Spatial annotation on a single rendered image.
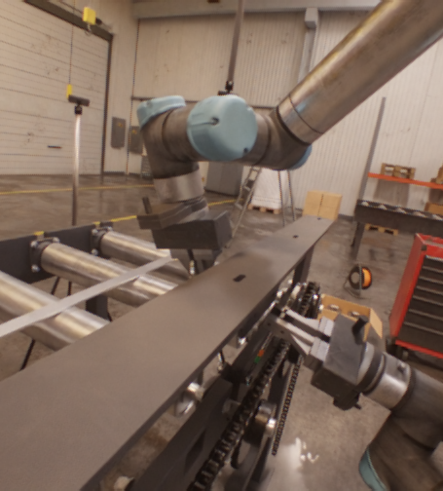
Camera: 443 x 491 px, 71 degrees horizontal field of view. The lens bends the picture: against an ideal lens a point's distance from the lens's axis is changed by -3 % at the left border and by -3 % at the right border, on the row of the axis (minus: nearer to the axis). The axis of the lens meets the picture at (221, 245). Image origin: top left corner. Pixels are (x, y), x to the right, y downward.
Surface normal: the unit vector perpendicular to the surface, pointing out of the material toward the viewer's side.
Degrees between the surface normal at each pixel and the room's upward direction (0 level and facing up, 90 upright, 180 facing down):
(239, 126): 81
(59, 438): 0
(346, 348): 21
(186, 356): 0
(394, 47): 123
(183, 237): 103
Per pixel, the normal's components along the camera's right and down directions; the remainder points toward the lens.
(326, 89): -0.59, 0.41
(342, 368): 0.26, -0.78
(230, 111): 0.65, 0.15
